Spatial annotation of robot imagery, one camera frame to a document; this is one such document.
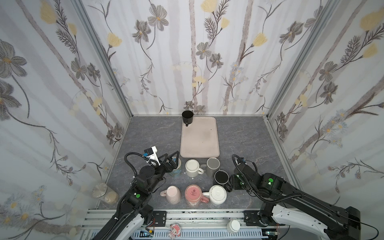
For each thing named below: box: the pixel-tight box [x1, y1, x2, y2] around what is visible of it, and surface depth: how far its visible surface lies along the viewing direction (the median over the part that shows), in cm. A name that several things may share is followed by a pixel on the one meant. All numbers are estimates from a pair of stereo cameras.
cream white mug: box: [185, 159, 204, 178], surface depth 88 cm
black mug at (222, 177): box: [214, 169, 233, 192], surface depth 80 cm
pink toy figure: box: [168, 222, 181, 240], surface depth 70 cm
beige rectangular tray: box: [180, 116, 220, 158], surface depth 109 cm
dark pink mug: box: [184, 184, 210, 206], surface depth 73 cm
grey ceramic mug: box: [200, 157, 221, 178], surface depth 85 cm
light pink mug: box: [160, 185, 181, 205], surface depth 76 cm
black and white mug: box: [182, 110, 194, 127], surface depth 111 cm
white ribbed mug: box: [202, 185, 227, 205], surface depth 76 cm
